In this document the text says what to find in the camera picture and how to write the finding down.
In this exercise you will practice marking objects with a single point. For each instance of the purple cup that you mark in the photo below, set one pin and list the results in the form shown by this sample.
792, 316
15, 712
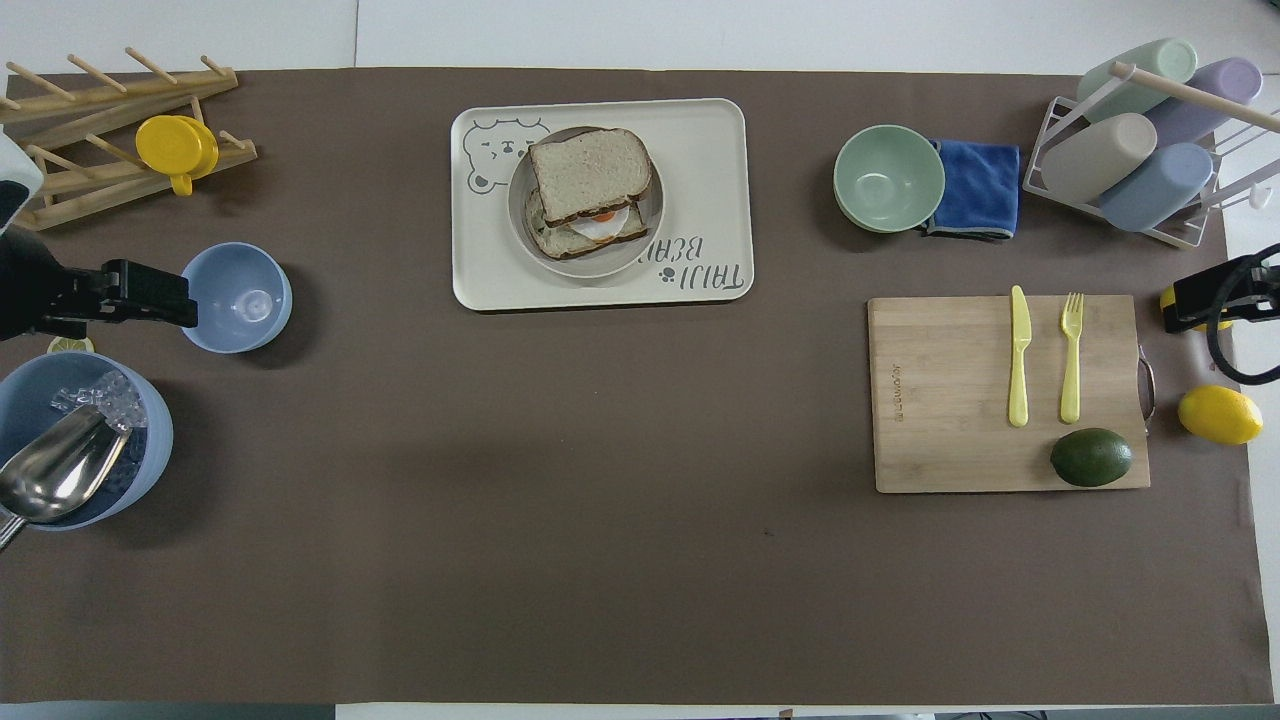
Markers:
1215, 95

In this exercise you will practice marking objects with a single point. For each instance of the wooden dish rack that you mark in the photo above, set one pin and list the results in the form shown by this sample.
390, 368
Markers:
100, 95

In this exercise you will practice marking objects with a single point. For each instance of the clear ice cubes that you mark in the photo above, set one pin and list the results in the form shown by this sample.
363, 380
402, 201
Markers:
110, 395

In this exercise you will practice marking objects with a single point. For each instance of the blue cloth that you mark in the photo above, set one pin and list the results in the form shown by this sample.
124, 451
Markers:
975, 188

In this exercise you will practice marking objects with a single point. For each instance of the cream tray with bear print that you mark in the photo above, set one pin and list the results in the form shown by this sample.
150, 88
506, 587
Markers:
700, 180

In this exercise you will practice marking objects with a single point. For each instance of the fried egg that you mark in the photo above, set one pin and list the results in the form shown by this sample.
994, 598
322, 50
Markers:
600, 225

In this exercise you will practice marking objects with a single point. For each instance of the yellow plastic fork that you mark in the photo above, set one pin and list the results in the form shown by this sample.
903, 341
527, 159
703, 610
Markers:
1072, 360

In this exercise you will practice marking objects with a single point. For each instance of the metal scoop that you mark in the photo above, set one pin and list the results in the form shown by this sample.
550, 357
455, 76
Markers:
55, 475

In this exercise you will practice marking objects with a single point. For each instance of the light blue cup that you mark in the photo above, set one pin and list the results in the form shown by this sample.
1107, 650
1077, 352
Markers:
1158, 188

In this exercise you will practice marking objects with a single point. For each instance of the green cup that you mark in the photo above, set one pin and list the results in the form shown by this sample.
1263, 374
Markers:
1150, 70

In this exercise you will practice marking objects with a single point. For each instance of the yellow plastic knife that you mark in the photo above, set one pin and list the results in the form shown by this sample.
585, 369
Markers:
1019, 350

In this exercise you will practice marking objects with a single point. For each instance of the lemon slice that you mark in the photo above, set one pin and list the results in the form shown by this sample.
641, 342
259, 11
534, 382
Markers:
72, 346

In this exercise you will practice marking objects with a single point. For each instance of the yellow cup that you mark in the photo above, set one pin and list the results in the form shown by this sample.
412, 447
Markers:
172, 143

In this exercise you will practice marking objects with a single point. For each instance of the green bowl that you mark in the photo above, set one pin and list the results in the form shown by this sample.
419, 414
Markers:
888, 178

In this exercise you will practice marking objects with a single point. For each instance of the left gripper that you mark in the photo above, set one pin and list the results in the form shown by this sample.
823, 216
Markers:
30, 285

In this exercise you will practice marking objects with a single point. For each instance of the bread slice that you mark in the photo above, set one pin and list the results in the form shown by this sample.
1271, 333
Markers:
590, 172
555, 243

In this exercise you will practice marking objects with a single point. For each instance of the yellow round fruit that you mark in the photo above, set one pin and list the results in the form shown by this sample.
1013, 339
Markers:
1167, 305

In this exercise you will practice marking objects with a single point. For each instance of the blue bowl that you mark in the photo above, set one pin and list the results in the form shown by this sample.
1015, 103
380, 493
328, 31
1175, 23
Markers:
240, 298

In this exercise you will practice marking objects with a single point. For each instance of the wooden cutting board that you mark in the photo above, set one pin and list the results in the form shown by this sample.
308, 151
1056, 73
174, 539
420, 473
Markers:
940, 400

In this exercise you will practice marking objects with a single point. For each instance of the whole lemon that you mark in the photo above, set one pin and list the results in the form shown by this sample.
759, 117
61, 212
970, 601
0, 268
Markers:
1220, 415

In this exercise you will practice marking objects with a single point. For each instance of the grey plate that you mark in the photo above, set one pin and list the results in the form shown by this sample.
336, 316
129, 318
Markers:
640, 250

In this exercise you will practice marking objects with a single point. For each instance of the avocado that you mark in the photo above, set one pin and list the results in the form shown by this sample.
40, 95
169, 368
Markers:
1091, 457

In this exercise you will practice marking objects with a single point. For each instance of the beige cup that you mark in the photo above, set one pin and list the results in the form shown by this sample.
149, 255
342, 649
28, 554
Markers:
1100, 158

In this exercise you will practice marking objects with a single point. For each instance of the blue ice bucket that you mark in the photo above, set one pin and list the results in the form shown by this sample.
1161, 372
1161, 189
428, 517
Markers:
150, 440

